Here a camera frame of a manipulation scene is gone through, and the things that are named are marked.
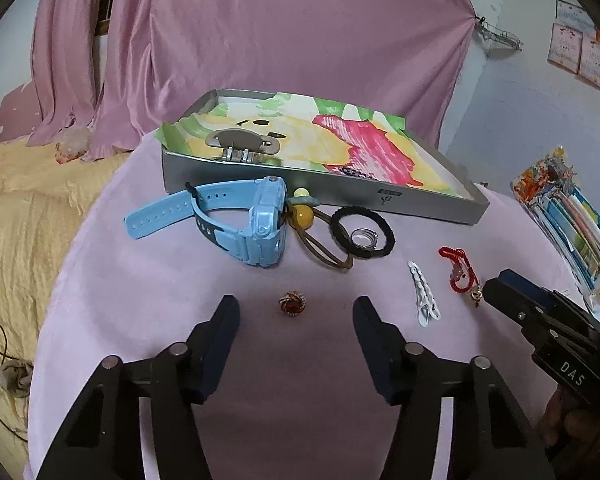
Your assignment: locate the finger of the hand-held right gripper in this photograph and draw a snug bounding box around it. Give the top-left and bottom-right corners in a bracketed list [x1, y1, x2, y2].
[498, 269, 600, 332]
[482, 279, 600, 357]

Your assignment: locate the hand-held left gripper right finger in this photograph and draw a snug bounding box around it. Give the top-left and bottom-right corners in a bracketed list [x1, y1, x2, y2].
[352, 296, 556, 480]

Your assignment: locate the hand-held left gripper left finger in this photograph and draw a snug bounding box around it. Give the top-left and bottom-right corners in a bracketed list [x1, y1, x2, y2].
[35, 295, 241, 480]

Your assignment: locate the white hair clip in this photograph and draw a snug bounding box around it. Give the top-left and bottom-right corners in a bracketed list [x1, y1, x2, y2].
[407, 260, 442, 328]

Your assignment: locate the red string bracelet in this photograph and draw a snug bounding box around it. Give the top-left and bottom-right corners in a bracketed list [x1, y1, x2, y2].
[439, 246, 485, 307]

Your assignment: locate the red gem ring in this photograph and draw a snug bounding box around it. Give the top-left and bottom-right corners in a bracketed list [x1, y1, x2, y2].
[278, 290, 307, 317]

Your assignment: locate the grey metal tray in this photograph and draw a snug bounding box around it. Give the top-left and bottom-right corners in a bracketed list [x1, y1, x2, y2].
[161, 89, 491, 225]

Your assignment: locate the black hair tie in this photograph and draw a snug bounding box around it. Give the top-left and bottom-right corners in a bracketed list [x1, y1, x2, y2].
[330, 206, 397, 260]

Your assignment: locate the blue smartwatch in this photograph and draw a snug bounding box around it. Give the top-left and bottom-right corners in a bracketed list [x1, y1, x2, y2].
[124, 176, 288, 268]

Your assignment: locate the yellow bead hair tie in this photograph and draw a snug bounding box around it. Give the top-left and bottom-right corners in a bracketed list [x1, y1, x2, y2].
[287, 187, 356, 270]

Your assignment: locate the person's right hand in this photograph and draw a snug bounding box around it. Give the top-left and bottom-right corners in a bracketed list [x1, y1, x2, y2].
[537, 389, 600, 457]

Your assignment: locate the colourful stationery pack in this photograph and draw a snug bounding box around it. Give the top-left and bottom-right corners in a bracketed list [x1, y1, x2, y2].
[510, 147, 600, 306]

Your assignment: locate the pink tablecloth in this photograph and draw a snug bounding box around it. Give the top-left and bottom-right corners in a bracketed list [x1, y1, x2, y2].
[22, 127, 600, 480]

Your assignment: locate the grey hair claw clip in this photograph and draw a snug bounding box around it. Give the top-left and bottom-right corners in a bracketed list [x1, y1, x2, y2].
[204, 129, 281, 165]

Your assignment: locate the colourful painted paper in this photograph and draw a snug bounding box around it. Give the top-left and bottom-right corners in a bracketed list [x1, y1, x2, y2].
[161, 91, 463, 198]

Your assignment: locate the yellow blanket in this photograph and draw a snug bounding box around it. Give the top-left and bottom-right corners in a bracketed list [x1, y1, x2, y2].
[0, 137, 141, 461]

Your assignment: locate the pink bordered calendar sheet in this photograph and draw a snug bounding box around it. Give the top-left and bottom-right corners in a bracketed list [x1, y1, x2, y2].
[548, 22, 581, 73]
[578, 32, 600, 95]

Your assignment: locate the pink curtain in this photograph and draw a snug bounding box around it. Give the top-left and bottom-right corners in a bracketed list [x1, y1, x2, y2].
[27, 0, 481, 161]

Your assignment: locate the wire wall rack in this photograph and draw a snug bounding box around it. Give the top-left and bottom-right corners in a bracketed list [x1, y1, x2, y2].
[475, 15, 523, 53]

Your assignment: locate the blue wall paper sheet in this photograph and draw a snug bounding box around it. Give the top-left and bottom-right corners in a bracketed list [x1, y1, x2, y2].
[555, 0, 598, 33]

